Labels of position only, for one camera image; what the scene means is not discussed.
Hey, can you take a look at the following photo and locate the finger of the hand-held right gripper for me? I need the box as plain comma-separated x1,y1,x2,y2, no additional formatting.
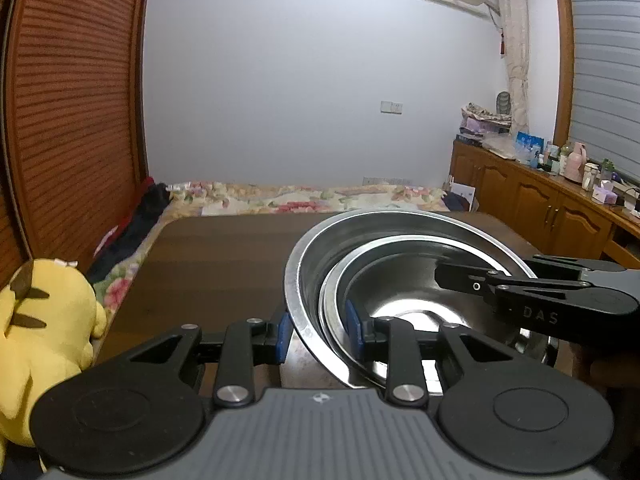
532,254,640,289
434,261,597,307

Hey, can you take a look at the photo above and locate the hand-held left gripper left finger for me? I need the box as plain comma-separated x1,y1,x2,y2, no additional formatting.
112,312,292,408

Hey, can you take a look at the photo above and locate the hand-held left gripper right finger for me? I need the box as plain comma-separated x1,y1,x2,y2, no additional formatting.
345,300,529,407

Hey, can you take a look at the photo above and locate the small steel bowl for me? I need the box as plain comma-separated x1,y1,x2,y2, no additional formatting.
320,234,551,392
342,249,531,386

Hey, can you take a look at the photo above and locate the large steel bowl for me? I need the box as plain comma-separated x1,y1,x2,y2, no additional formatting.
283,209,562,392

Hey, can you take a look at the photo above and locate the person's right hand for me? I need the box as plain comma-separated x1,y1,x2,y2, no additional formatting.
572,347,640,391

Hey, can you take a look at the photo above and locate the white cardboard box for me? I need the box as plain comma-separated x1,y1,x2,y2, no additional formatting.
450,182,477,212

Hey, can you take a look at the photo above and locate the wooden sideboard cabinet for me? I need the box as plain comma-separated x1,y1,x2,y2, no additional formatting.
450,139,640,262

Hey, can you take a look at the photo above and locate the pink thermos bottle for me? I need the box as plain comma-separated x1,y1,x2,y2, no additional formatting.
564,142,587,184

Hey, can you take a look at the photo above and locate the clear plastic bag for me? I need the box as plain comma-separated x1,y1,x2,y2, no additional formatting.
482,135,522,159

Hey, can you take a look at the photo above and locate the blue box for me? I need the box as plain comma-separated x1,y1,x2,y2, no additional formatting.
515,131,545,156

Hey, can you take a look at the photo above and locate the purple package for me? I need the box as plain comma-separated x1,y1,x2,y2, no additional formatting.
459,117,502,137

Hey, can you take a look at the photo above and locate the patterned cloth bundle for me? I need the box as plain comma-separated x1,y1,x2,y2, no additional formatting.
461,104,512,122

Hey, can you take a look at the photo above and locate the dark clothing pile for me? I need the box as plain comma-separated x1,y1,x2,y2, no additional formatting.
87,176,174,282

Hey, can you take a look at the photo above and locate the wooden window with grey blind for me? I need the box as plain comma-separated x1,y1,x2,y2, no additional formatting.
552,0,640,187

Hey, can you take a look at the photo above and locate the cream patterned curtain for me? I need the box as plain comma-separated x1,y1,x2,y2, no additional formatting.
492,0,532,134

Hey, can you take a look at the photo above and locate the yellow plush toy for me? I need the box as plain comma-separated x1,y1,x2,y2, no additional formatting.
0,258,109,449

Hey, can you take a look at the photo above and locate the wooden louvered wardrobe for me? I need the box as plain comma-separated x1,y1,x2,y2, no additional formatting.
0,0,154,286

